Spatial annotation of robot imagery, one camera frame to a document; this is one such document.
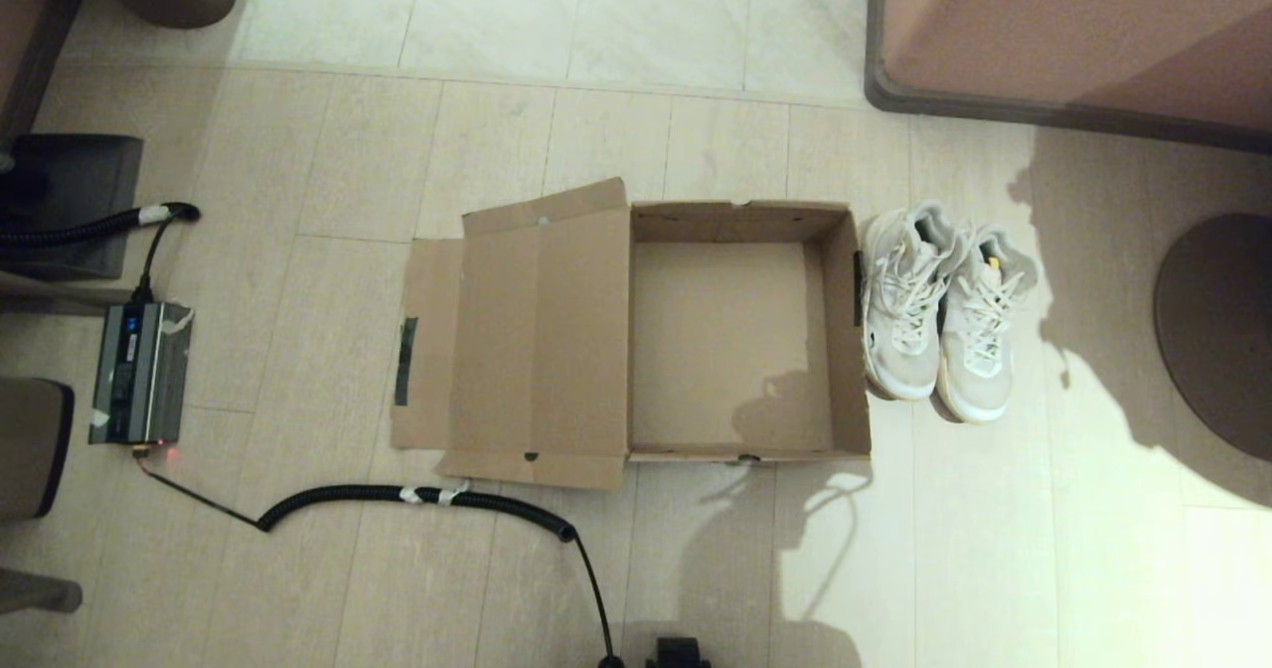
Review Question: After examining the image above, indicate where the black coiled floor cable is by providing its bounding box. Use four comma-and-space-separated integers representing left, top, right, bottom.
132, 446, 627, 668

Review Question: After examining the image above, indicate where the dark brown padded seat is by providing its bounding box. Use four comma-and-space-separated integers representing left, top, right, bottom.
0, 380, 76, 523

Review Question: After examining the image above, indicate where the small black robot mount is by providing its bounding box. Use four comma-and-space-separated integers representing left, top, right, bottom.
644, 637, 713, 668

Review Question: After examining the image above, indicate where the dark brown round base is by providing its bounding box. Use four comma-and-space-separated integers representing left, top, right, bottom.
1152, 214, 1272, 463

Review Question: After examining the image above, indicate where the black corrugated hose with tape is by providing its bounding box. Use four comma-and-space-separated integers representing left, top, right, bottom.
0, 203, 202, 303

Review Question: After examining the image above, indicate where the white sneaker with yellow tag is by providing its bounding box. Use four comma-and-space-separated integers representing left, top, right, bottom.
934, 226, 1039, 424

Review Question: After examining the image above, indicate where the dark grey square stand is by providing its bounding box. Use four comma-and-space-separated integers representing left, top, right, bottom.
0, 135, 145, 283

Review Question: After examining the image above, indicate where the grey furniture foot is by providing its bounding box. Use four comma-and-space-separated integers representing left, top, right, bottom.
0, 569, 83, 616

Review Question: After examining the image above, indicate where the grey power supply box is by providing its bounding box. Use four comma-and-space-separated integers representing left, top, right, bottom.
87, 300, 196, 447

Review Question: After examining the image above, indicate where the white lace-up sneaker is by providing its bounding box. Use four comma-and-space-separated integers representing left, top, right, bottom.
859, 201, 970, 402

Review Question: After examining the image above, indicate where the brown cardboard shoe box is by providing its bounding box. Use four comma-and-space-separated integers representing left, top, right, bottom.
390, 177, 873, 491

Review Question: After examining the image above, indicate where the pink sofa with grey base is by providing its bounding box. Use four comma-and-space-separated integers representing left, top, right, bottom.
863, 0, 1272, 157

